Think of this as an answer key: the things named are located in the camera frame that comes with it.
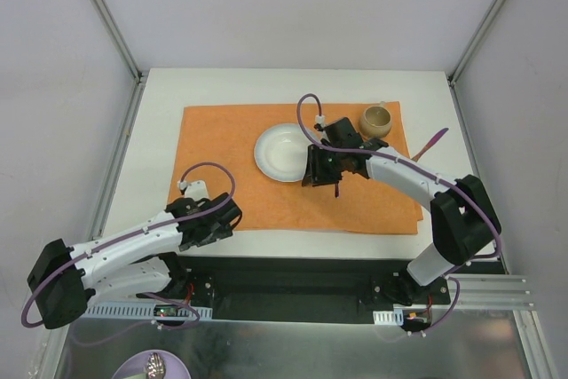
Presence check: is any white ceramic plate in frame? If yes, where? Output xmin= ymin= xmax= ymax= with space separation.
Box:
xmin=254 ymin=123 xmax=312 ymax=183

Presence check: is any beige ceramic mug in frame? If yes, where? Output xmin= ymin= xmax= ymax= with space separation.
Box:
xmin=359 ymin=102 xmax=392 ymax=138

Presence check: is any orange cloth placemat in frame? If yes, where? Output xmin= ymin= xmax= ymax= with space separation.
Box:
xmin=168 ymin=102 xmax=423 ymax=235

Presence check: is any iridescent purple knife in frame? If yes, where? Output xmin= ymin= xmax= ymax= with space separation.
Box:
xmin=411 ymin=128 xmax=449 ymax=162

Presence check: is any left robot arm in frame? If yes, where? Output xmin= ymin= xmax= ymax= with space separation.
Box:
xmin=21 ymin=193 xmax=242 ymax=329

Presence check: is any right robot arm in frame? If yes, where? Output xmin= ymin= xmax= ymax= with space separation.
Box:
xmin=301 ymin=118 xmax=502 ymax=304

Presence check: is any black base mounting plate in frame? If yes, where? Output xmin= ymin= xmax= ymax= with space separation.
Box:
xmin=135 ymin=253 xmax=452 ymax=325

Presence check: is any lilac plate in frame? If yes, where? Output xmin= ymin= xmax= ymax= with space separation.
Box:
xmin=112 ymin=350 xmax=191 ymax=379

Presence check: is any silver cutlery on lilac plate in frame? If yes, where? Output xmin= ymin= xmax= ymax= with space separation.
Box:
xmin=144 ymin=352 xmax=166 ymax=379

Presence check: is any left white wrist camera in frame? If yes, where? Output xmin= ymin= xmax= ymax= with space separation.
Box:
xmin=177 ymin=180 xmax=209 ymax=201

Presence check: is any left white cable duct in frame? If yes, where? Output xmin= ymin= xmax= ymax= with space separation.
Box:
xmin=82 ymin=302 xmax=196 ymax=321

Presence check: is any white cable duct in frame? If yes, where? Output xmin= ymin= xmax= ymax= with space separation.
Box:
xmin=373 ymin=309 xmax=404 ymax=327
xmin=82 ymin=302 xmax=196 ymax=321

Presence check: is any right white cable duct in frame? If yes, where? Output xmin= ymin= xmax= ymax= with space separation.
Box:
xmin=373 ymin=309 xmax=404 ymax=327

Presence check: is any aluminium front rail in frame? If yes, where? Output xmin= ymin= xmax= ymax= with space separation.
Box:
xmin=55 ymin=263 xmax=536 ymax=309

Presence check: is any left aluminium frame post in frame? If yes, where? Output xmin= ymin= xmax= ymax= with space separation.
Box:
xmin=90 ymin=0 xmax=144 ymax=83

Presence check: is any aluminium frame post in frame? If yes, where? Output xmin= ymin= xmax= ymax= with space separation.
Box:
xmin=90 ymin=0 xmax=144 ymax=83
xmin=447 ymin=0 xmax=508 ymax=88

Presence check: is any right aluminium frame post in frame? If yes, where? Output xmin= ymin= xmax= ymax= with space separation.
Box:
xmin=447 ymin=0 xmax=508 ymax=88

